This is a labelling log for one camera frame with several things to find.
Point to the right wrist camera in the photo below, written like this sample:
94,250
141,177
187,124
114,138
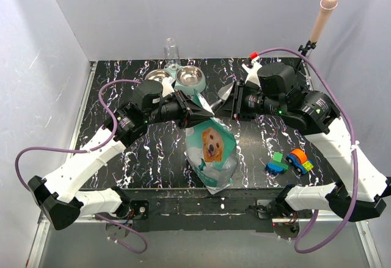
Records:
251,66

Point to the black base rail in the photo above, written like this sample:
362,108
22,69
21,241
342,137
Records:
197,210

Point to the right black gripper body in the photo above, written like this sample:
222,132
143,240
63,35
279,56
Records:
253,102

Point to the pink microphone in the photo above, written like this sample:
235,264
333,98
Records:
326,8

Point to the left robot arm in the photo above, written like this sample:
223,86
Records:
59,194

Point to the orange blue toy car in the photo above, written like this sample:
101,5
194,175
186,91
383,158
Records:
299,160

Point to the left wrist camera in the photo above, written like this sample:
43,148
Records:
168,84

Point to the clear water bottle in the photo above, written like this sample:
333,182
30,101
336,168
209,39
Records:
171,54

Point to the grey food scoop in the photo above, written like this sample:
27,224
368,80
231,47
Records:
223,95

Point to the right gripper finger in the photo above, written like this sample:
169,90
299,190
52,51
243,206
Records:
223,109
234,94

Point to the teal dog food bag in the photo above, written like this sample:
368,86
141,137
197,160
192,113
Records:
211,152

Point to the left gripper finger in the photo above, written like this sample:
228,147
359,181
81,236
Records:
189,104
195,117

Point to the teal double pet bowl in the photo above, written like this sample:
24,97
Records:
187,78

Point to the green blue toy car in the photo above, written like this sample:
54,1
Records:
276,166

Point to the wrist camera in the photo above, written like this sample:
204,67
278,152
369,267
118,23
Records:
168,84
251,66

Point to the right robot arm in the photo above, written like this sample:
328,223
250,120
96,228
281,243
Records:
273,90

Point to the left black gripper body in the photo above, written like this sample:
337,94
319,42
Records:
176,109

